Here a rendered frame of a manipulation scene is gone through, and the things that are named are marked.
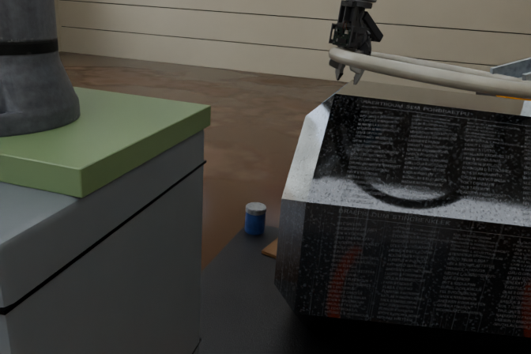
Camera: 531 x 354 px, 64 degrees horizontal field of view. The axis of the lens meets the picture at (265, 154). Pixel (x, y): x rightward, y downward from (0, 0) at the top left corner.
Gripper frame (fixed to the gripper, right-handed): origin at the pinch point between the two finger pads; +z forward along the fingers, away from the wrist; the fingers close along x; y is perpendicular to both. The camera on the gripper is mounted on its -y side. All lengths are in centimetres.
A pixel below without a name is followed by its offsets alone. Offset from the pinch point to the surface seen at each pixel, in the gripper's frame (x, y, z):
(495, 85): 42.9, 14.3, -6.9
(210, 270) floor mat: -46, 4, 88
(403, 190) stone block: 26.9, 6.0, 22.4
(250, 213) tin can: -60, -27, 76
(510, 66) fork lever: 32.0, -25.0, -9.5
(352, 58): 17.2, 23.9, -7.2
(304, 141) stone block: -4.1, 9.2, 19.0
